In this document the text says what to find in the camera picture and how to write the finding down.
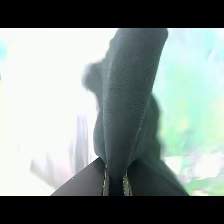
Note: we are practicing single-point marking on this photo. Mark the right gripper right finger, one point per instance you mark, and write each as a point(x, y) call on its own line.
point(153, 181)

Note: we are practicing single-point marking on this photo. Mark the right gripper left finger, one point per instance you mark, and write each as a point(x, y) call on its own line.
point(87, 181)

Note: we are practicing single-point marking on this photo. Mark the black garment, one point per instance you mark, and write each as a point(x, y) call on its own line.
point(130, 100)

